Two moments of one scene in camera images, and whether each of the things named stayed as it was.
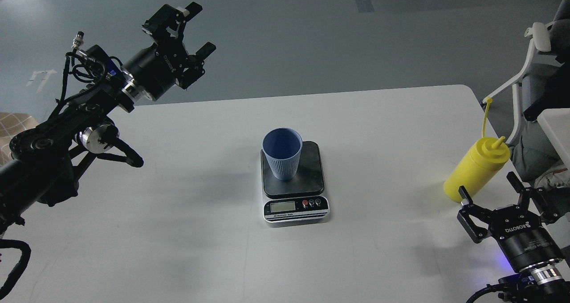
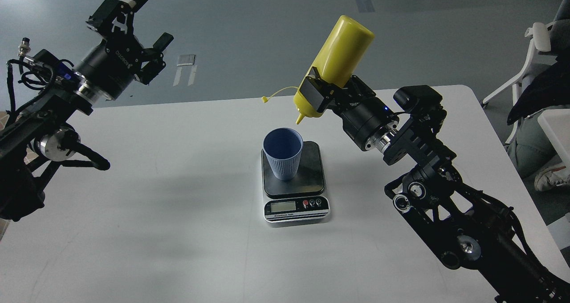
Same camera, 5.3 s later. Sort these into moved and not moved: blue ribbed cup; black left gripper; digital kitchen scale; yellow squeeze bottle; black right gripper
Moved: black left gripper; yellow squeeze bottle; black right gripper
Not moved: digital kitchen scale; blue ribbed cup
